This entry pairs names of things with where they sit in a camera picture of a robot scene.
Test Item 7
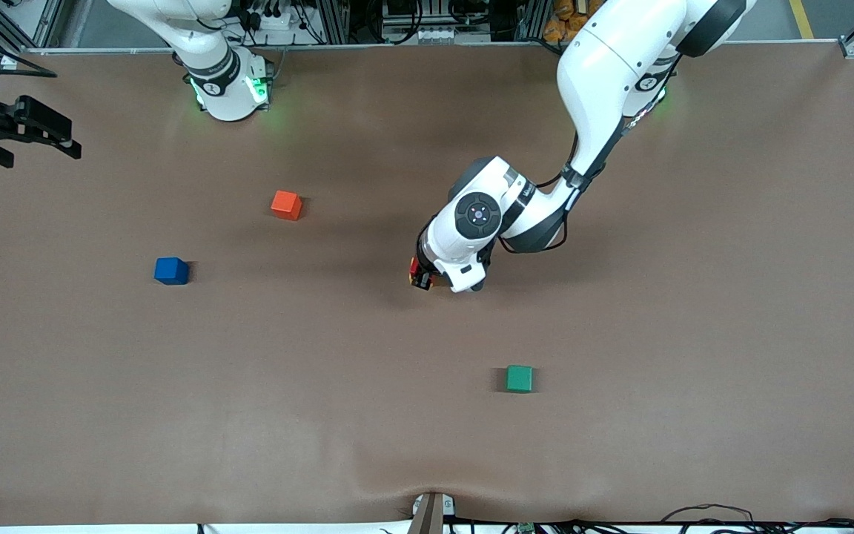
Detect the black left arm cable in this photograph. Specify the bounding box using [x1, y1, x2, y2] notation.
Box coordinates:
[497, 56, 683, 254]

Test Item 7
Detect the blue wooden cube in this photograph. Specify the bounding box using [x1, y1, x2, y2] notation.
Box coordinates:
[153, 257, 191, 286]

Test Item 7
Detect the white power strip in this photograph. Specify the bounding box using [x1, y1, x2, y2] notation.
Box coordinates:
[249, 9, 303, 30]

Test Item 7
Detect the brown table mat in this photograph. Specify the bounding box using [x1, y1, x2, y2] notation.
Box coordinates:
[0, 41, 854, 529]

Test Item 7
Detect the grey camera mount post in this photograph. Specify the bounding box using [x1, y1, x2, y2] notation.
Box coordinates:
[406, 492, 456, 534]

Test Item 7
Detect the pile of orange bags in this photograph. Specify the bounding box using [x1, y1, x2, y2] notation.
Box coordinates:
[543, 0, 602, 43]

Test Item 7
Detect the orange wooden cube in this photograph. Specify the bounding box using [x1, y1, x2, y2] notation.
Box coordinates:
[271, 190, 303, 222]

